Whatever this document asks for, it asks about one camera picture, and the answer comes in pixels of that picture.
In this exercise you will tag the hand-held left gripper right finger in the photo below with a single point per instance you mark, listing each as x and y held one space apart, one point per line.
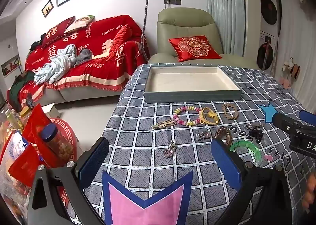
226 163

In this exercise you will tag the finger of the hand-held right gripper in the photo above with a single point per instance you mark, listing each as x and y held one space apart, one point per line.
284 122
308 116

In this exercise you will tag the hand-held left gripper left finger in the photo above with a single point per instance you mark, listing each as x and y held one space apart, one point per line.
95 155

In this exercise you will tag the green translucent bangle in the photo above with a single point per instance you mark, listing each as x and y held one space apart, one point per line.
243 144

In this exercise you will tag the silver heart pendant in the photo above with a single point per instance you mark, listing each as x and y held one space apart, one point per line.
168 152

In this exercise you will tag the beige hair clip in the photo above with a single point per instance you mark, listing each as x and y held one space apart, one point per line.
163 124

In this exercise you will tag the grey jewelry tray white lining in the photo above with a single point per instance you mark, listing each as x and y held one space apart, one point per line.
185 79

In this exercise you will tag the silver charm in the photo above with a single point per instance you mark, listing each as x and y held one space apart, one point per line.
203 135

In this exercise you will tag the red patterned round tray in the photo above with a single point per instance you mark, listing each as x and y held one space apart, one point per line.
69 128

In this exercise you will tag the jar with blue lid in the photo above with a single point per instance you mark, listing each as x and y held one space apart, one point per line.
53 141

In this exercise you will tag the hanging pink ornaments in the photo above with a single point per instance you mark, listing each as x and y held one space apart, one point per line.
293 70

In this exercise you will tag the beige sofa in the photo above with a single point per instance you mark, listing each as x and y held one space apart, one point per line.
86 95

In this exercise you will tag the white box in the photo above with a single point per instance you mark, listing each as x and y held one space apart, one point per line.
50 110

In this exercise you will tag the red paper bag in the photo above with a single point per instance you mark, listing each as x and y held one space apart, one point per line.
34 123

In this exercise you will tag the red packet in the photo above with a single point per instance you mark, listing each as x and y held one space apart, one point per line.
24 165

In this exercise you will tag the white washing machine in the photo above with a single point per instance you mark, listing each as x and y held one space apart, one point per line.
265 52

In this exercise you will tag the blue white packet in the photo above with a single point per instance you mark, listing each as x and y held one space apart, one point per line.
14 146

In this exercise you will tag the white sheer curtain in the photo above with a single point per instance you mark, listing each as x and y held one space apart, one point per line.
296 29

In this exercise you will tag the red covered sofa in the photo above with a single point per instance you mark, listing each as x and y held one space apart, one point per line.
103 66

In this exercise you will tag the yellow bottle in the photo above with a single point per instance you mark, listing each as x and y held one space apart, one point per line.
12 120

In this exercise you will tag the light blue clothes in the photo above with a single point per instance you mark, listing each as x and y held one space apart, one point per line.
59 64

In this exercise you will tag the grey cloth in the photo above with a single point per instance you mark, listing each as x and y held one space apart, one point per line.
84 57

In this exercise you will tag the dark green cloth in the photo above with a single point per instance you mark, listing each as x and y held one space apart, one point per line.
21 81

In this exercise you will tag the white dryer machine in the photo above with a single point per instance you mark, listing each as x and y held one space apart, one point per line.
269 10

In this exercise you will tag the red embroidered cushion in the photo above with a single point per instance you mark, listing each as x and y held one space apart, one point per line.
195 47

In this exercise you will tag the bright red pillow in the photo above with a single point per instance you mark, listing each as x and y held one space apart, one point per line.
118 39

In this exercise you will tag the black bag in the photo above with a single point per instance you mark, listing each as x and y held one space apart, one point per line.
37 42

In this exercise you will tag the dark red pillow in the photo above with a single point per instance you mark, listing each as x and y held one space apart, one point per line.
58 29

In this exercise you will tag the light blue curtain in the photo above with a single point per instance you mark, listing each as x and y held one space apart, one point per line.
224 5

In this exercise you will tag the photo print pillow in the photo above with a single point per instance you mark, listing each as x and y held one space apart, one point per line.
79 23

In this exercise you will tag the green leather armchair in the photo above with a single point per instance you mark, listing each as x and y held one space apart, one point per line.
187 24

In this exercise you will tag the gooseneck floor stand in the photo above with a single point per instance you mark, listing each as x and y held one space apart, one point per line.
145 12

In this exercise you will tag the wide wall picture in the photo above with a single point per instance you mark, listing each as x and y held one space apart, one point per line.
9 65

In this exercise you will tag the small black picture frame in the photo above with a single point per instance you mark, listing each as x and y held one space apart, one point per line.
47 8

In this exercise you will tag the black wall switch panel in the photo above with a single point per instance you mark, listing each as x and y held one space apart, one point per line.
172 1

